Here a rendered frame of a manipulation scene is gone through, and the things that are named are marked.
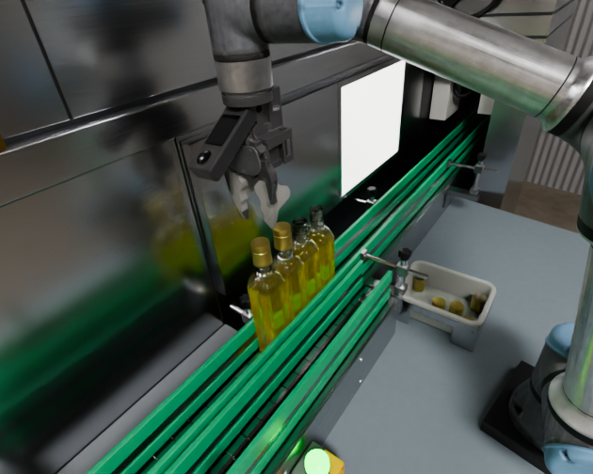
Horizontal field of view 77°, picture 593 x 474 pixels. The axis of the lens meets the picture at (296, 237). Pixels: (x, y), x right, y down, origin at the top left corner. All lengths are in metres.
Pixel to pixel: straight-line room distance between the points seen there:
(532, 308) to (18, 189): 1.16
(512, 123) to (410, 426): 1.12
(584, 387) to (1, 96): 0.78
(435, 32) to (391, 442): 0.73
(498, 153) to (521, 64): 1.10
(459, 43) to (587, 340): 0.39
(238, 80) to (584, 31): 3.07
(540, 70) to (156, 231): 0.60
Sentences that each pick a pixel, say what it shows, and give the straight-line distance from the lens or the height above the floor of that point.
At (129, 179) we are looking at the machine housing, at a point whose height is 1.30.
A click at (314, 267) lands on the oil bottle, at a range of 0.79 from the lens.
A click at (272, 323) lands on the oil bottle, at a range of 0.73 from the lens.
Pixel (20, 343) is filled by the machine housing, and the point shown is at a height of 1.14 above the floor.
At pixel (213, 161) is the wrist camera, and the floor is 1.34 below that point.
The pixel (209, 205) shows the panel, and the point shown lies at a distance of 0.71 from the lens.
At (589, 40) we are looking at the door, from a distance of 3.43.
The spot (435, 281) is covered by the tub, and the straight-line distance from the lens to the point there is 1.15.
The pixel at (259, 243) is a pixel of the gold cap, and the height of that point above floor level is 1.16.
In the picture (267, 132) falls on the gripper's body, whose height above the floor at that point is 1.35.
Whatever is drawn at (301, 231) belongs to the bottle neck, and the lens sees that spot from 0.73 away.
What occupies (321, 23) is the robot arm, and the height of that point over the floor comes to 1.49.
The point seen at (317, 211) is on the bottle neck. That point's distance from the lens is 0.76.
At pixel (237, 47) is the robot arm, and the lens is 0.52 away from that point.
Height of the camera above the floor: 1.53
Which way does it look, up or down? 34 degrees down
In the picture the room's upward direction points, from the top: 5 degrees counter-clockwise
